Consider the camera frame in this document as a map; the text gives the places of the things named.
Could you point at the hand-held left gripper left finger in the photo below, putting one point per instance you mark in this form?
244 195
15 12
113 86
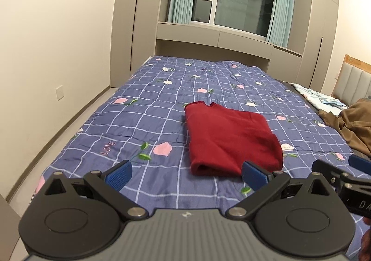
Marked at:
118 175

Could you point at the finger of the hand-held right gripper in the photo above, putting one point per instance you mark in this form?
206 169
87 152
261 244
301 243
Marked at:
362 164
327 171

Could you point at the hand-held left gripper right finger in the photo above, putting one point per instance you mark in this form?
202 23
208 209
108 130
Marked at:
255 175

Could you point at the red sweater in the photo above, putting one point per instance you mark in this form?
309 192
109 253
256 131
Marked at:
229 136

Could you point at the person's right hand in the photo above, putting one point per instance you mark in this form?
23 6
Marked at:
367 240

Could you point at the brown blanket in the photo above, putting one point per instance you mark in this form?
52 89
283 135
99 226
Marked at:
353 124

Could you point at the light blue printed quilt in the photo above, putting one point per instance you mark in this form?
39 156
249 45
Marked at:
321 97

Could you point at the padded wooden headboard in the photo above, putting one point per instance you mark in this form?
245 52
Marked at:
355 81

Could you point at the blue checked floral blanket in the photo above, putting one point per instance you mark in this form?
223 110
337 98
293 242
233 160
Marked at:
162 104

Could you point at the beige wardrobe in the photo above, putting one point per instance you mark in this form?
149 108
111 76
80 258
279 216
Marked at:
136 17
316 32

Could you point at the beige window cabinet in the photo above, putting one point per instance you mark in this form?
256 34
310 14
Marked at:
214 40

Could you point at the beige wall plate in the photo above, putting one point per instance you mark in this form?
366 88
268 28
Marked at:
59 92

